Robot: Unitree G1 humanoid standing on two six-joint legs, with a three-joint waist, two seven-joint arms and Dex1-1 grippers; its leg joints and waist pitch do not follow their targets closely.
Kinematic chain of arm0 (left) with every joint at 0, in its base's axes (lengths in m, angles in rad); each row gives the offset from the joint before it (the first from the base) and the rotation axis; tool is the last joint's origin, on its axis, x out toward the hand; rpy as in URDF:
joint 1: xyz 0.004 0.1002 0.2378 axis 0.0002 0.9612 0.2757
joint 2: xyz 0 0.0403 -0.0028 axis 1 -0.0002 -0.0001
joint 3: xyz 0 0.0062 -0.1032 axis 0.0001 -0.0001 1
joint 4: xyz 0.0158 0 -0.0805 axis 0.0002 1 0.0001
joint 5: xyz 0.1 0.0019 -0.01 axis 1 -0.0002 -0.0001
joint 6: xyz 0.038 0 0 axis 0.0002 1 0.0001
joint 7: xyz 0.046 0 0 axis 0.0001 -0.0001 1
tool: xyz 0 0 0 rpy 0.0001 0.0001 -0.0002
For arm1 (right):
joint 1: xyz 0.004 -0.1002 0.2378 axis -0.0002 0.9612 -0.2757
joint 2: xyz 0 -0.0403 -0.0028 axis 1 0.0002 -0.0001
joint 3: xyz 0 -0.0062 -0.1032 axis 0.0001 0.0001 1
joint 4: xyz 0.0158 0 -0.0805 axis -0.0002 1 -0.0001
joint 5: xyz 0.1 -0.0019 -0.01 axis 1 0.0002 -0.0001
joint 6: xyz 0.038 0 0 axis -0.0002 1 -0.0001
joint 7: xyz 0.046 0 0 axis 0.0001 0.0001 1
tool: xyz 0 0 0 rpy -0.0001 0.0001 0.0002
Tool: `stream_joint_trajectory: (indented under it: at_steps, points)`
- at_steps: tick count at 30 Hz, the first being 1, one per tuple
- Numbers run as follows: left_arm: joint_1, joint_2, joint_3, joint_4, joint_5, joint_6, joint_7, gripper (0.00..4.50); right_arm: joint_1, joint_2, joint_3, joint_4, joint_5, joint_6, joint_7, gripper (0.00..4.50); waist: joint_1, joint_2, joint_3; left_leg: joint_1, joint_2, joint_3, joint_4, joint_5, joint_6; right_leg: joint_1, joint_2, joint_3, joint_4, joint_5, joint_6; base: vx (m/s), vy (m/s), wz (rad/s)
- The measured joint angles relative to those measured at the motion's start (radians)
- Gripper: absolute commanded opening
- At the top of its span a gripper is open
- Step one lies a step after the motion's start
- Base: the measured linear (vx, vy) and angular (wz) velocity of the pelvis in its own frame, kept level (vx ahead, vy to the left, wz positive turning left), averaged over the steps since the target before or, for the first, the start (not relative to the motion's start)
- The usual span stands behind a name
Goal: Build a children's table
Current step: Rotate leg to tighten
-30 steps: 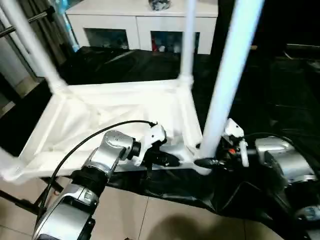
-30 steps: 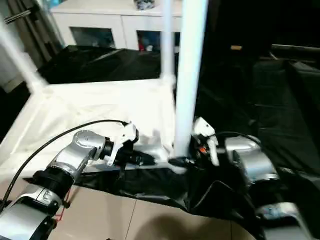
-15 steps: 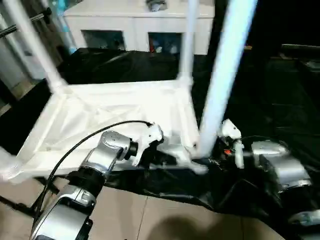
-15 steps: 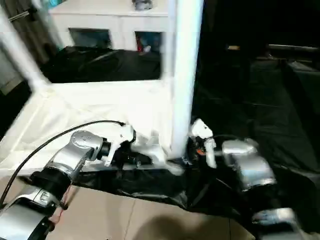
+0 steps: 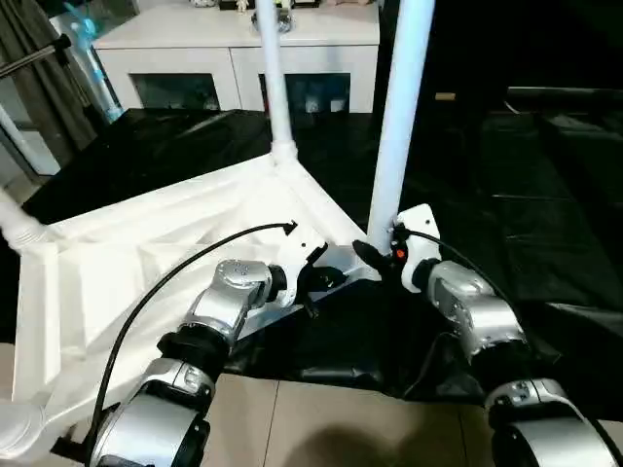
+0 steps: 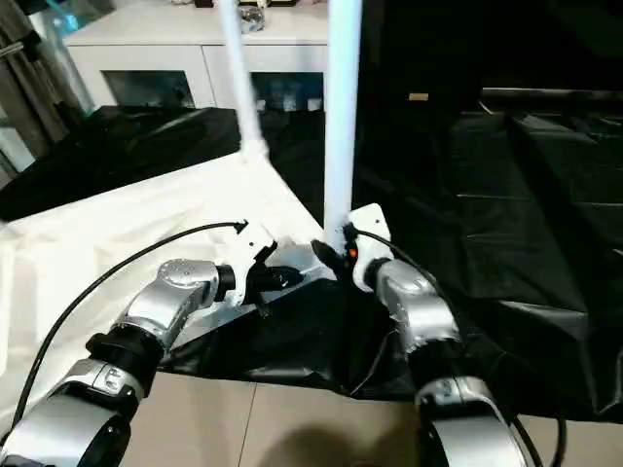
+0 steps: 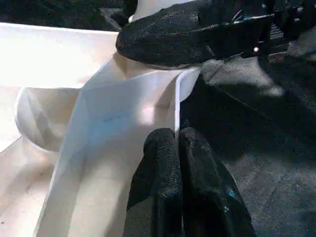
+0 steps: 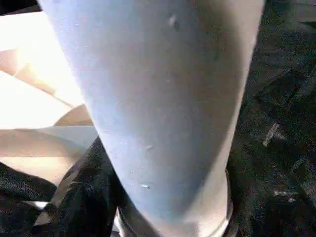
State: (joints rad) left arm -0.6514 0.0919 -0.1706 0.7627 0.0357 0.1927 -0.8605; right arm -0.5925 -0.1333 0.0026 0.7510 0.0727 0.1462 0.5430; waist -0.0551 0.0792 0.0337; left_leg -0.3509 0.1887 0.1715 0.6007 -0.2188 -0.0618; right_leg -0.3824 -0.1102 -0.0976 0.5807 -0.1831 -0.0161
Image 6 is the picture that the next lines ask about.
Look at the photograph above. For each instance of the white plastic table leg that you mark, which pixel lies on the white plastic table leg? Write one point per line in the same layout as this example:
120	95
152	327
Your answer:
343	121
241	82

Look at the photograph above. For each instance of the white plastic table top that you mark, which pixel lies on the white plastic table top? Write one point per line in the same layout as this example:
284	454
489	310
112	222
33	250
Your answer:
121	233

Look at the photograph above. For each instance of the black plastic mat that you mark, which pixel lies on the black plastic mat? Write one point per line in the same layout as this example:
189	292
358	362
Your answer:
487	219

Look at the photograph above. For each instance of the small tan label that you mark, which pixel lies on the small tan label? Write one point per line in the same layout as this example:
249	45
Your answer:
419	96

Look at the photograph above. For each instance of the black parts in clear bag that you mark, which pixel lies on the black parts in clear bag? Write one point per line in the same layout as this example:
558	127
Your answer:
253	20

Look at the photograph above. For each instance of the black draped furniture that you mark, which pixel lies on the black draped furniture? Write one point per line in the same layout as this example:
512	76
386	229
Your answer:
487	48

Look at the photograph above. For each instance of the white sideboard cabinet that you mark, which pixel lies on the white sideboard cabinet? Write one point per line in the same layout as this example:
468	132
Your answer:
146	58

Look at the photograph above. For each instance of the grey curtain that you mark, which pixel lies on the grey curtain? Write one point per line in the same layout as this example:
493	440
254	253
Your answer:
29	97

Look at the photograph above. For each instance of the blue white plastic package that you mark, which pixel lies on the blue white plastic package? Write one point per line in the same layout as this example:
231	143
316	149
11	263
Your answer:
65	22

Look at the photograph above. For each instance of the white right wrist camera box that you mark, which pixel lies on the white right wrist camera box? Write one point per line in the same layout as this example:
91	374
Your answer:
372	228

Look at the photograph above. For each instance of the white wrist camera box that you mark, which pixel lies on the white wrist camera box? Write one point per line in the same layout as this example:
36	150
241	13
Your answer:
248	243
372	228

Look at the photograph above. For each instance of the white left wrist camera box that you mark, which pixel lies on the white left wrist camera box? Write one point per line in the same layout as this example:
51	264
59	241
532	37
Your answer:
248	243

